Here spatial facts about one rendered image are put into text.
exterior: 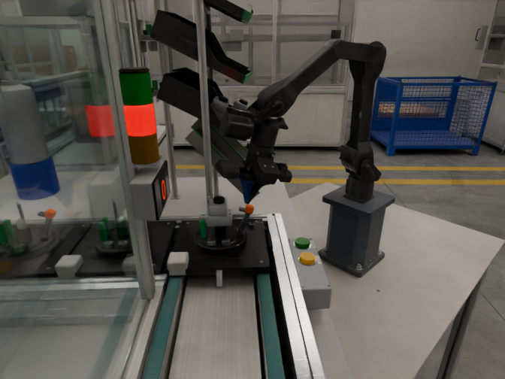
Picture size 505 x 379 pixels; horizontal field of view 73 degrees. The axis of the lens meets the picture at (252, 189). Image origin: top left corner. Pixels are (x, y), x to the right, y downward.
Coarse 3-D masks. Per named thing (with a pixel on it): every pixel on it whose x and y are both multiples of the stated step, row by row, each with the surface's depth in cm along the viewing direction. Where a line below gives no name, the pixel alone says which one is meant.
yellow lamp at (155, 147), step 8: (128, 136) 58; (136, 136) 57; (144, 136) 57; (152, 136) 58; (136, 144) 58; (144, 144) 58; (152, 144) 59; (136, 152) 58; (144, 152) 58; (152, 152) 59; (136, 160) 59; (144, 160) 59; (152, 160) 59
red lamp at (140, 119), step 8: (152, 104) 57; (128, 112) 56; (136, 112) 55; (144, 112) 56; (152, 112) 57; (128, 120) 56; (136, 120) 56; (144, 120) 56; (152, 120) 58; (128, 128) 57; (136, 128) 56; (144, 128) 57; (152, 128) 58
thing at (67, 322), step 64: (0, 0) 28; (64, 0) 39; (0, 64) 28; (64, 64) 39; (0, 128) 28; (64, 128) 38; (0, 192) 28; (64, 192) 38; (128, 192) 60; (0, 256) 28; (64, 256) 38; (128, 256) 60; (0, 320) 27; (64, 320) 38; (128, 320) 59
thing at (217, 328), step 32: (160, 288) 75; (192, 288) 81; (224, 288) 81; (256, 288) 85; (160, 320) 68; (192, 320) 72; (224, 320) 72; (256, 320) 72; (160, 352) 61; (192, 352) 65; (224, 352) 65; (256, 352) 65
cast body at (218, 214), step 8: (216, 200) 85; (224, 200) 85; (208, 208) 84; (216, 208) 84; (224, 208) 85; (200, 216) 88; (208, 216) 85; (216, 216) 85; (224, 216) 86; (208, 224) 86; (216, 224) 86; (224, 224) 86
